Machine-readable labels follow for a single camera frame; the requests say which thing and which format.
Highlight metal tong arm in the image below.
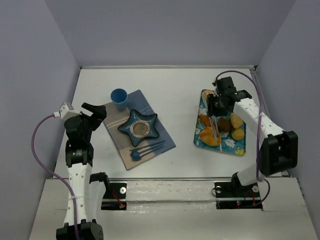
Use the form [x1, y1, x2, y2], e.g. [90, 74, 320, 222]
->
[209, 116, 219, 138]
[211, 116, 221, 138]

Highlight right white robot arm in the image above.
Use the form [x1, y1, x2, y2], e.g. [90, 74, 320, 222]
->
[103, 89, 298, 192]

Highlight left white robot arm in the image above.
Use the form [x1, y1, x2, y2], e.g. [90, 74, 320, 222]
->
[56, 102, 110, 240]

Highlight dark brown round bread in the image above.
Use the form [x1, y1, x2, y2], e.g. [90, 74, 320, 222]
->
[218, 117, 232, 133]

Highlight small orange bread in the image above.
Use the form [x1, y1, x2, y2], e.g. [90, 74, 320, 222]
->
[198, 114, 211, 127]

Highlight striped pastry bread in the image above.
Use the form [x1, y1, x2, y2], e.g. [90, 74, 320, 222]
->
[201, 89, 214, 108]

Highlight tan bread roll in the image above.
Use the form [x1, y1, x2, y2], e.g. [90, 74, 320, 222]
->
[229, 112, 244, 129]

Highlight orange croissant bread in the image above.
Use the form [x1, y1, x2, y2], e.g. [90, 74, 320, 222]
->
[199, 126, 221, 147]

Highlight yellow round bread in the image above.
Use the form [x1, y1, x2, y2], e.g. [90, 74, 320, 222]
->
[231, 128, 245, 141]

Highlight blue plastic cup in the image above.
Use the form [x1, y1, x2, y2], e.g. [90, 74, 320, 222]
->
[110, 88, 128, 111]

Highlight blue floral tray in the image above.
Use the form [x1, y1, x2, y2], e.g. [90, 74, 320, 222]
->
[193, 96, 247, 156]

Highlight blue starfish-shaped plate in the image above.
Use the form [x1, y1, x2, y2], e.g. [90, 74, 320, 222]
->
[117, 109, 160, 147]

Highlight blue and beige placemat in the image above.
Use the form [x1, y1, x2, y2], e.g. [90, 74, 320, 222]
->
[103, 90, 176, 170]

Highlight blue plastic spoon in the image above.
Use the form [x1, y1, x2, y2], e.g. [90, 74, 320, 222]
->
[130, 150, 152, 162]

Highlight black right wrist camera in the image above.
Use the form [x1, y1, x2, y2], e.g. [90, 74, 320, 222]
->
[212, 76, 237, 96]

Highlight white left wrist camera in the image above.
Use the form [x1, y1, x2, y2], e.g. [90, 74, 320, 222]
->
[59, 102, 81, 121]

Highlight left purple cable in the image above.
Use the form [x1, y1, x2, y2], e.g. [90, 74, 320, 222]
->
[30, 112, 81, 240]

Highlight purple cable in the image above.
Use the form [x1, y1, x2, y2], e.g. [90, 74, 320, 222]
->
[30, 112, 81, 240]
[216, 70, 271, 204]

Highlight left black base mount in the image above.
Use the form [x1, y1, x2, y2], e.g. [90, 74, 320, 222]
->
[89, 172, 127, 211]

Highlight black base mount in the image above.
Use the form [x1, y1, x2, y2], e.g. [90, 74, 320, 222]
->
[89, 172, 127, 211]
[211, 181, 263, 210]

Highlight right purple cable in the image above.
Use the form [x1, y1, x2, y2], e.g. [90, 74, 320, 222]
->
[216, 70, 271, 204]

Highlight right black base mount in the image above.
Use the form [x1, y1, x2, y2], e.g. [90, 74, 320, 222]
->
[211, 181, 263, 210]

